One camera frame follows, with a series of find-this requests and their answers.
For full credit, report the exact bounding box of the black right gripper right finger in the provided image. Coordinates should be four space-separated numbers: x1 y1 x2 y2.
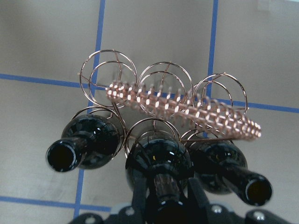
187 177 209 224

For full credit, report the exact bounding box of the copper wire bottle basket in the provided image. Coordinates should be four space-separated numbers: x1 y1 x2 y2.
78 49 262 140

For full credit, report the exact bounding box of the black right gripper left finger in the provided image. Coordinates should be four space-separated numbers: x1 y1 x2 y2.
131 177 148 224

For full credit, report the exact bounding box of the dark wine bottle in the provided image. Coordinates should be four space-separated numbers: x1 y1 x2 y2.
126 135 193 224
46 114 120 172
186 141 272 206

